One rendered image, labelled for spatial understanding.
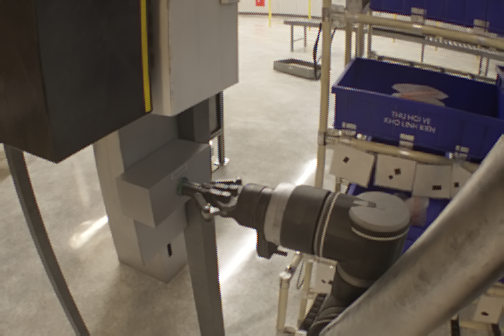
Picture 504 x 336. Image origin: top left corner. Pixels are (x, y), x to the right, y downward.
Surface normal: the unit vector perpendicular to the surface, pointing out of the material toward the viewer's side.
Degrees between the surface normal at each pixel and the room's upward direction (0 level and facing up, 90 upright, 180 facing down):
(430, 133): 95
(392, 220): 6
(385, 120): 95
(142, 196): 90
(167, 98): 90
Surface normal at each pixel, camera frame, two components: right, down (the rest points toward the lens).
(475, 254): -0.69, 0.22
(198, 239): -0.44, 0.41
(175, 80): 0.90, 0.20
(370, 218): -0.07, -0.85
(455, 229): -0.92, -0.15
